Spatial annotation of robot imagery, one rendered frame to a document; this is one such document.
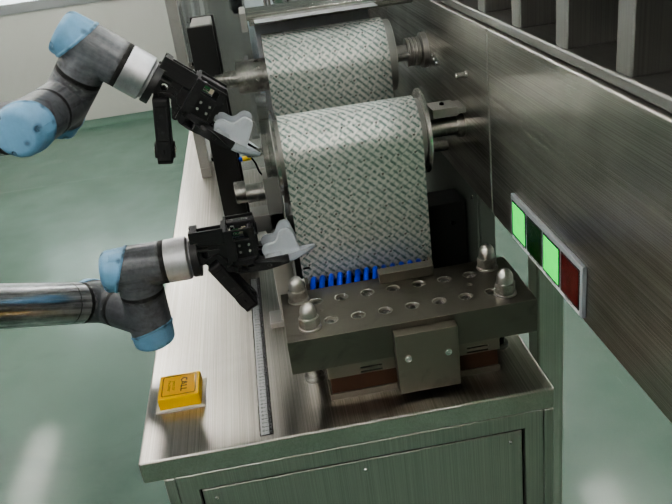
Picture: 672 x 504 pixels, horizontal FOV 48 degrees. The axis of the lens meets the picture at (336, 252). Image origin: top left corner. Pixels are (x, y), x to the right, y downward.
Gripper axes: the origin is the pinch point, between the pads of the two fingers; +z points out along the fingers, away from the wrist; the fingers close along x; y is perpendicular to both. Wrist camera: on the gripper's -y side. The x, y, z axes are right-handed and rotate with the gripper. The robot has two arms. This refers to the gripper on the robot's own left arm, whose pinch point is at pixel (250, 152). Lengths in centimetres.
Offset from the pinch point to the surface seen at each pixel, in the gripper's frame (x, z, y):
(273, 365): -10.1, 21.5, -29.5
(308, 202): -4.6, 12.0, -1.5
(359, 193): -4.6, 18.7, 4.3
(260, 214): 3.2, 7.9, -10.0
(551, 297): 9, 72, 2
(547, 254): -39, 33, 18
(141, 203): 334, 20, -150
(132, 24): 551, -40, -95
